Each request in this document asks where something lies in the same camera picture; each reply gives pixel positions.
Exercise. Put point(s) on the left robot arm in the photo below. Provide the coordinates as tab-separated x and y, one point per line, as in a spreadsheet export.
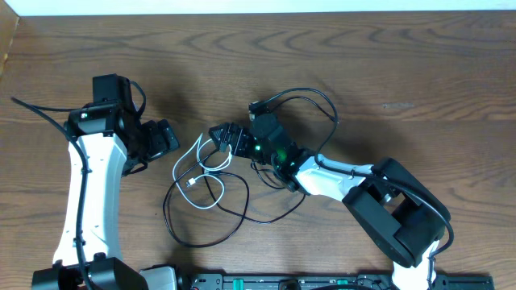
107	141

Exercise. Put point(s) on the green clamp handle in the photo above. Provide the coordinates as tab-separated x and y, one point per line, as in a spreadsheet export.
238	284

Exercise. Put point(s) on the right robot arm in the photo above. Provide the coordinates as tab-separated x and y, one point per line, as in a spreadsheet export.
401	216

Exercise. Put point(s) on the cardboard panel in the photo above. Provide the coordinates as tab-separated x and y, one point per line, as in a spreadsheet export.
8	25

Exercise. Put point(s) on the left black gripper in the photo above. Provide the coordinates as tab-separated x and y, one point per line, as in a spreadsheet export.
162	144

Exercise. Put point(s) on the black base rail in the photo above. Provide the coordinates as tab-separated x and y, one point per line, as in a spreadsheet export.
212	281

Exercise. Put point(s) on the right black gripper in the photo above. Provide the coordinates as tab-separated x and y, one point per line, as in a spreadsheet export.
243	135

